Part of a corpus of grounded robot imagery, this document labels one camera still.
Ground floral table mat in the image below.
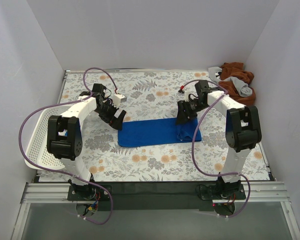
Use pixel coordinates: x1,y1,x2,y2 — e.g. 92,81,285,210
60,71,228,182

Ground aluminium frame rail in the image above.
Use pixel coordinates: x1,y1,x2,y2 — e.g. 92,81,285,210
21,181,291,203

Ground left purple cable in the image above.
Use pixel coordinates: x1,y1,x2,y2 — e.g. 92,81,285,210
18,66,115,225

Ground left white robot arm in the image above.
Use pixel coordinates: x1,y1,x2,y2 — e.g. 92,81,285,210
46,83,127,200

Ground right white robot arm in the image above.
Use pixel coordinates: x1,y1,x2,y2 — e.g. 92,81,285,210
176,80,262,199

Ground blue towel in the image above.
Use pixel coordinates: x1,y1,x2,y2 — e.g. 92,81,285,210
118,118,202,148

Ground brown towel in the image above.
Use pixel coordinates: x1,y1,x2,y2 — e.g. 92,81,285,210
218,62,256,106

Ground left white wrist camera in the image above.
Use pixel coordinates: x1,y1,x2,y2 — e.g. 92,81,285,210
112,93,127,106

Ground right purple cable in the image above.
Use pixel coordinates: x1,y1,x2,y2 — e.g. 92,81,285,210
179,79,251,219

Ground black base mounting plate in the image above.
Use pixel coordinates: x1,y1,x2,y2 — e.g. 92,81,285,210
66,183,247,212

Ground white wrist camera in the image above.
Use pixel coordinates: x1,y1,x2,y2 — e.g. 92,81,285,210
112,93,127,106
178,85,193,102

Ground grey cloth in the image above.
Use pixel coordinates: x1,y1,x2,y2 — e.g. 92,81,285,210
208,66,253,97

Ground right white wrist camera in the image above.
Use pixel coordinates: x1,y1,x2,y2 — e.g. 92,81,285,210
178,85,193,102

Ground white perforated plastic basket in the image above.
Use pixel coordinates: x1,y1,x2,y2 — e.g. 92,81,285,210
25,104,72,170

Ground purple cable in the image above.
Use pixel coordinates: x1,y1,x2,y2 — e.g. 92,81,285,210
179,79,251,219
18,66,115,225

